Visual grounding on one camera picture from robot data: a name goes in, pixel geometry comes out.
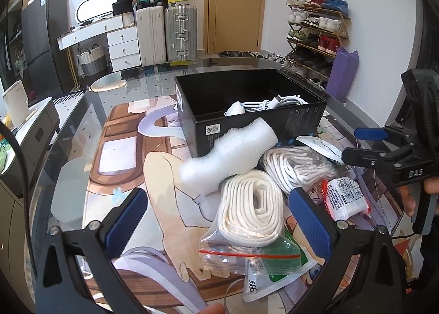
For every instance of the white power adapter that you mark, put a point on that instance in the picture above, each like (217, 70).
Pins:
(235, 109)

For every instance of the purple bag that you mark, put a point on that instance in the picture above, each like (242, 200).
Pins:
(343, 74)

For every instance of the dark grey fridge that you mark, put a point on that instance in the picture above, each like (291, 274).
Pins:
(44, 39)

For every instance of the black trash bag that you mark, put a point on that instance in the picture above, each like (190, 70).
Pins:
(229, 54)

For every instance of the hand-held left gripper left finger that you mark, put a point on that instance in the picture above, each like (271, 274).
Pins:
(127, 219)

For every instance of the green white packet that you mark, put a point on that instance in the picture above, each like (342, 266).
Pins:
(257, 285)

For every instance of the shoes on floor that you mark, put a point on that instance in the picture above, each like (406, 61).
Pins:
(271, 57)

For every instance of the clear zip bag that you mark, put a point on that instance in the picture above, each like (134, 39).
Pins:
(219, 255)

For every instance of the white red printed packet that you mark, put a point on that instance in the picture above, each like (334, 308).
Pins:
(343, 197)

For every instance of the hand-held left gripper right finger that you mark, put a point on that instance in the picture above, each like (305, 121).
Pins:
(310, 221)

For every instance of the person's right hand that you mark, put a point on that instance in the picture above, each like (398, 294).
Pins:
(408, 201)

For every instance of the black cardboard box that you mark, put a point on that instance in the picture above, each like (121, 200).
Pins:
(298, 118)

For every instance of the person's left hand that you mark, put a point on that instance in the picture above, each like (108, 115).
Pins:
(205, 310)

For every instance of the printed table mat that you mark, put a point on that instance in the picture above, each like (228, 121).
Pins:
(123, 163)

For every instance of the white foam sheet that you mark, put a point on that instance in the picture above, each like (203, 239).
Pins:
(233, 156)

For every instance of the flat white packet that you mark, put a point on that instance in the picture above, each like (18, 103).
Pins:
(319, 144)

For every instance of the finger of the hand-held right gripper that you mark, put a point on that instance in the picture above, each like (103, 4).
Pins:
(370, 133)
(363, 156)

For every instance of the white wicker basket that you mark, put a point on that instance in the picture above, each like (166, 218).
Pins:
(91, 62)

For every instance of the shoe rack with shoes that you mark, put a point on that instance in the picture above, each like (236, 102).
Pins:
(317, 39)

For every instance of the silver suitcase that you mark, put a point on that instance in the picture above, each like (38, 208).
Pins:
(181, 33)

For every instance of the oval mirror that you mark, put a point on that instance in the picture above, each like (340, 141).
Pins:
(97, 5)

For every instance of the white suitcase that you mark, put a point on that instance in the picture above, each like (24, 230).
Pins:
(150, 34)

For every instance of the wooden door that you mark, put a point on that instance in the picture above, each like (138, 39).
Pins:
(236, 9)

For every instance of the white dresser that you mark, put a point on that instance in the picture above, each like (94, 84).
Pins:
(123, 46)

